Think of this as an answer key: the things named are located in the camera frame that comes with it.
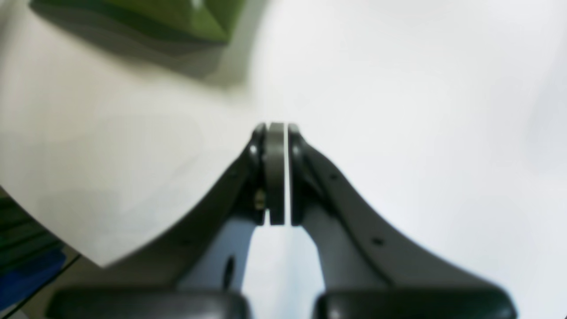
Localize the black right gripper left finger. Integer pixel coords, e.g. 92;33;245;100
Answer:
47;123;286;319

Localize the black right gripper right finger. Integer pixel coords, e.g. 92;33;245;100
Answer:
288;124;518;319

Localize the green T-shirt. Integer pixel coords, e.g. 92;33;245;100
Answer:
31;0;246;44

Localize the blue box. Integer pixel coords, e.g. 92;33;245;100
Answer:
0;250;66;311

